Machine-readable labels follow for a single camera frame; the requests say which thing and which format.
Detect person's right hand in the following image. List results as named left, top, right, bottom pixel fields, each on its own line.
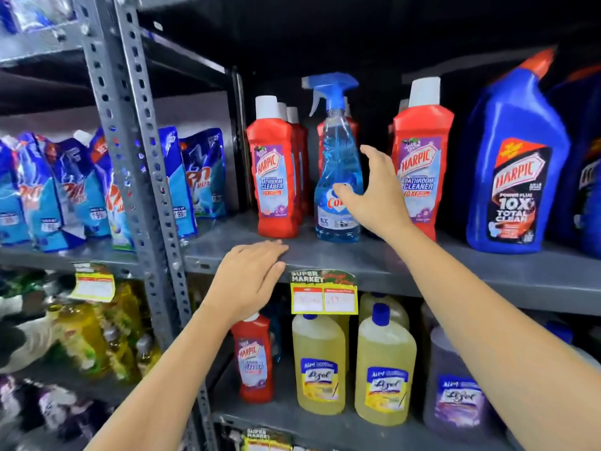
left=332, top=144, right=416, bottom=241

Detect person's left hand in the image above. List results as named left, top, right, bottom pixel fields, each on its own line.
left=201, top=240, right=290, bottom=321

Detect yellow floor cleaner bottle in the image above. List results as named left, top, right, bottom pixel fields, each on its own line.
left=359, top=292, right=410, bottom=330
left=354, top=303, right=418, bottom=427
left=291, top=314, right=347, bottom=416

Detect group of yellow liquid bottles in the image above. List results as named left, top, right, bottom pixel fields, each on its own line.
left=46, top=281, right=162, bottom=386

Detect gray perforated metal upright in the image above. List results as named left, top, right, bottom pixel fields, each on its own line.
left=72, top=0, right=221, bottom=451

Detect small red bathroom cleaner bottle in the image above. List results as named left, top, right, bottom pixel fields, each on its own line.
left=230, top=313, right=274, bottom=404

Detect person's left forearm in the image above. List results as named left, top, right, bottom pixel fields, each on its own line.
left=85, top=303, right=248, bottom=451

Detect row of blue detergent pouches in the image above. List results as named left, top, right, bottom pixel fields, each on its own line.
left=0, top=126, right=227, bottom=253

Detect person's right forearm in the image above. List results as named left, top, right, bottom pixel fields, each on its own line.
left=376, top=220, right=601, bottom=451

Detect pile of blue packets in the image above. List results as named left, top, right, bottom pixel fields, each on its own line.
left=0, top=0, right=77, bottom=35

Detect yellow shelf price tag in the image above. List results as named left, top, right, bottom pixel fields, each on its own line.
left=69, top=262, right=116, bottom=303
left=243, top=427, right=294, bottom=451
left=290, top=269, right=359, bottom=316

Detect gray metal shelf board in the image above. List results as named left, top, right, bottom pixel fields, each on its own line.
left=210, top=357, right=517, bottom=451
left=182, top=210, right=601, bottom=317
left=0, top=21, right=235, bottom=92
left=0, top=237, right=144, bottom=279

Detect blue toilet cleaner bottle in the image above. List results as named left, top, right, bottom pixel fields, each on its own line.
left=547, top=65, right=601, bottom=260
left=466, top=48, right=572, bottom=255

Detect pile of dark purple packets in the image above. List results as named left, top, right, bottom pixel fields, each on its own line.
left=0, top=375, right=116, bottom=451

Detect blue glass cleaner spray bottle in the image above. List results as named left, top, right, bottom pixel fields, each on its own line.
left=301, top=72, right=364, bottom=244

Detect purple floor cleaner bottle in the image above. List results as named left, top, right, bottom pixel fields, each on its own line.
left=422, top=325, right=495, bottom=438

